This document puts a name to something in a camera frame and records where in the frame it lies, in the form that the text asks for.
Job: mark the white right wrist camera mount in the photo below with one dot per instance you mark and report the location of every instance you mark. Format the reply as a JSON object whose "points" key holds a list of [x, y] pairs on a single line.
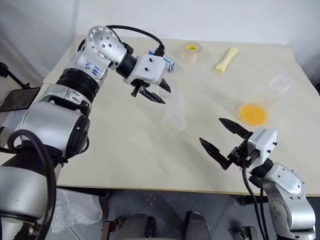
{"points": [[266, 145]]}

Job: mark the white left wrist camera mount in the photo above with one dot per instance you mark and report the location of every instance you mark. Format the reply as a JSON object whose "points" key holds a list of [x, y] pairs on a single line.
{"points": [[150, 68]]}

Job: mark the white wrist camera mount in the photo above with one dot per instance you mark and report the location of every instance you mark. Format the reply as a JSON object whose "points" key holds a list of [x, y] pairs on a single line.
{"points": [[266, 145], [150, 68]]}

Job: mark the black flat plate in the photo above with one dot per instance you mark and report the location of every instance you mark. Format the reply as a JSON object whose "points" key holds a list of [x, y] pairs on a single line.
{"points": [[17, 98]]}

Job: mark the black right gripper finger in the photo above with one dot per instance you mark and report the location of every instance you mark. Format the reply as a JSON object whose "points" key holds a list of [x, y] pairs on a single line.
{"points": [[166, 86], [155, 98]]}

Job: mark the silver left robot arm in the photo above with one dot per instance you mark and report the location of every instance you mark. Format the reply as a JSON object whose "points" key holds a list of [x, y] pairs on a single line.
{"points": [[50, 120]]}

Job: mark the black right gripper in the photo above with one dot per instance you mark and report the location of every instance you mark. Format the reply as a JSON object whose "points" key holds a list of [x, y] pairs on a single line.
{"points": [[242, 155]]}

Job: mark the clear tape roll yellow core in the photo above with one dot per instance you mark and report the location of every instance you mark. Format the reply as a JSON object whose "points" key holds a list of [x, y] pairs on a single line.
{"points": [[190, 57]]}

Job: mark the blue and white small box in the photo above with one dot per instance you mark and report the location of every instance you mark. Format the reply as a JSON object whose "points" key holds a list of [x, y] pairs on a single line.
{"points": [[170, 65]]}

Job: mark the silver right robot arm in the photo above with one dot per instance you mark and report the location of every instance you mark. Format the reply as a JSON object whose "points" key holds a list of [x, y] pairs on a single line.
{"points": [[287, 180]]}

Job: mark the crumpled clear plastic bag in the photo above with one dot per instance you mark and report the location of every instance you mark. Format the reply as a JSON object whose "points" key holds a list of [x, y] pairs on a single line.
{"points": [[75, 211]]}

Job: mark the clear flask with orange liquid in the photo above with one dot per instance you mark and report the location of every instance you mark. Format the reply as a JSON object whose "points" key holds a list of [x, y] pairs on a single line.
{"points": [[253, 113]]}

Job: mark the yellow wrapped snack bar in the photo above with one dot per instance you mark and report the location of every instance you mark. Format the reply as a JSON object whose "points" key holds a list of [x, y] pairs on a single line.
{"points": [[227, 60]]}

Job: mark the dark metal bracket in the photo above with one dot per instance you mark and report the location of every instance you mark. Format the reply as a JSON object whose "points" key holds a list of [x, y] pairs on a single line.
{"points": [[247, 233], [109, 229]]}

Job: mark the dark rounded shape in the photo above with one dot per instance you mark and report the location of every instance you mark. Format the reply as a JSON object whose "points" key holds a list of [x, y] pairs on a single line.
{"points": [[136, 227], [197, 226]]}

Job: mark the dark object at table side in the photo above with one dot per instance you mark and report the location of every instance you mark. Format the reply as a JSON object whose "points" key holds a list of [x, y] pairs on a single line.
{"points": [[317, 88]]}

